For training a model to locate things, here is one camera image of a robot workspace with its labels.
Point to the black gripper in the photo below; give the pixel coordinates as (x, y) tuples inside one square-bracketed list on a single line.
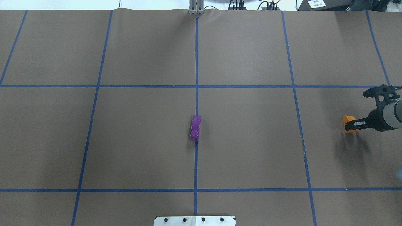
[(376, 119)]

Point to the orange trapezoid block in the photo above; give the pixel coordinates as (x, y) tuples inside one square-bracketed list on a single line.
[(347, 119)]

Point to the purple trapezoid block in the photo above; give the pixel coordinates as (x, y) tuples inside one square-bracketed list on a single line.
[(195, 129)]

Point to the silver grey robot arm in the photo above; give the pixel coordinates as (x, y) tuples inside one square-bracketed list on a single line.
[(387, 115)]

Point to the black box with label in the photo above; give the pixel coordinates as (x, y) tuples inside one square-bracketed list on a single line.
[(344, 5)]

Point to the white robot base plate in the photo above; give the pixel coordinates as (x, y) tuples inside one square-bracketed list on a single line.
[(195, 221)]

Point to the aluminium frame post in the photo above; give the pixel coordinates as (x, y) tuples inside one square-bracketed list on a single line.
[(196, 7)]

